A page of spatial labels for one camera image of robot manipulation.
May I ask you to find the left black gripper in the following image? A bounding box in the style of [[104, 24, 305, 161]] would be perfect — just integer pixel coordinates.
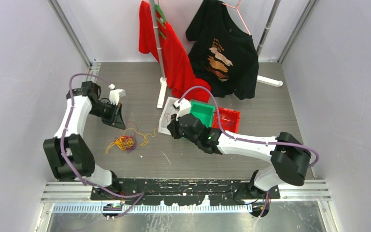
[[89, 101, 126, 130]]

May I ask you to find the colourful wire bundle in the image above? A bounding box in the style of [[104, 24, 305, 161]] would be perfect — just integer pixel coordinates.
[[104, 121, 140, 154]]

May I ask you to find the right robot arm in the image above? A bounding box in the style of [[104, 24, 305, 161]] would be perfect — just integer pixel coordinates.
[[167, 114, 311, 199]]

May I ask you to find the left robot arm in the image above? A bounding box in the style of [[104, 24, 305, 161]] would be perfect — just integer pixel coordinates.
[[43, 81, 126, 200]]

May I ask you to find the green plastic bin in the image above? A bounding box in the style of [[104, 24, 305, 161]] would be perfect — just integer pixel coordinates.
[[190, 102, 215, 127]]

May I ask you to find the white plastic bin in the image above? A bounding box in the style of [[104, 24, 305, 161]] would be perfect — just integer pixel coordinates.
[[158, 97, 178, 135]]

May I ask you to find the red plastic bin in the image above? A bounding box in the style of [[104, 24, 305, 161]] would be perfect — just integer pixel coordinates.
[[211, 107, 240, 133]]

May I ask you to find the red t-shirt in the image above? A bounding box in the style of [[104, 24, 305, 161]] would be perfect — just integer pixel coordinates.
[[138, 1, 211, 98]]

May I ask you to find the metal clothes rack pole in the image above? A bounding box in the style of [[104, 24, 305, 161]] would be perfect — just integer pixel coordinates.
[[149, 0, 167, 82]]

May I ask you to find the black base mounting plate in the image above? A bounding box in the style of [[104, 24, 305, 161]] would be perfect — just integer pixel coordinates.
[[90, 178, 266, 206]]

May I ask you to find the black printed t-shirt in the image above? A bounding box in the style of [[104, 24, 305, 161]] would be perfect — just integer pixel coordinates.
[[185, 0, 259, 100]]

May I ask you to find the green clothes hanger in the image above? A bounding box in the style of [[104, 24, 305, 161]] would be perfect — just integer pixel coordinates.
[[154, 4, 167, 40]]

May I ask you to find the pink clothes hanger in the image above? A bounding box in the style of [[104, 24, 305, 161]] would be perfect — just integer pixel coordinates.
[[222, 0, 252, 36]]

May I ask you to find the right metal rack pole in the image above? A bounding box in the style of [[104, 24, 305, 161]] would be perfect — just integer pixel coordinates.
[[257, 0, 281, 56]]

